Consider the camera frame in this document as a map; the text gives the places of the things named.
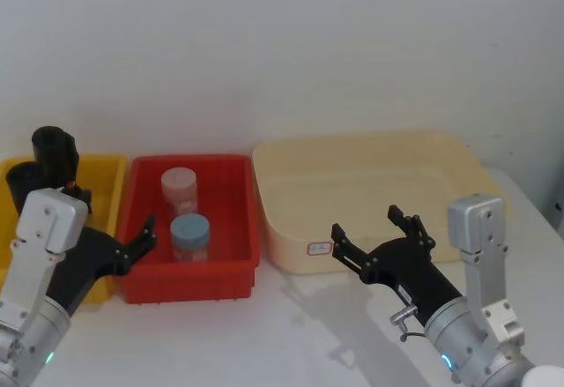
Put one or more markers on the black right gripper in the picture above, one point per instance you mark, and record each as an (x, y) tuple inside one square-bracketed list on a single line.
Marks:
[(405, 263)]

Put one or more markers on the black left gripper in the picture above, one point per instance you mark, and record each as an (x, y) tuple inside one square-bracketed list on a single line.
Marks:
[(88, 259)]

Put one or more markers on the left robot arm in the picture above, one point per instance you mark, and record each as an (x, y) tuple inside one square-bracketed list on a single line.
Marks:
[(42, 224)]

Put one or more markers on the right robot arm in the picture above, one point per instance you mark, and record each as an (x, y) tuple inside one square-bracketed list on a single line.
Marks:
[(478, 228)]

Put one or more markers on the yellow plastic bin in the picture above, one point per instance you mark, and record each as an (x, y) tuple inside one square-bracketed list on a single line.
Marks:
[(103, 184)]

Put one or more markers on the cream plastic bin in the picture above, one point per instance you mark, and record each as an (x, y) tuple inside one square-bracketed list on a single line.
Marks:
[(352, 193)]

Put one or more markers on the small white label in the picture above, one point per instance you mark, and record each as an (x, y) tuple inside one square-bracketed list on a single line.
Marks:
[(320, 248)]

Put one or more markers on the jar with pink lid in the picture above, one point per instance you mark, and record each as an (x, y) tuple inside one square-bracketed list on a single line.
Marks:
[(178, 188)]

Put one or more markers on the black cylinder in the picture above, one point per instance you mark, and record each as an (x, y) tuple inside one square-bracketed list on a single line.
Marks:
[(72, 158), (24, 182), (47, 149)]

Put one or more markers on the jar with blue lid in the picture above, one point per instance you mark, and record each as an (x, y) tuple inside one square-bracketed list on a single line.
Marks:
[(190, 237)]

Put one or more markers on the red plastic bin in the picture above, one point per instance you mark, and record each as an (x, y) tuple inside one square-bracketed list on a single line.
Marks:
[(229, 246)]

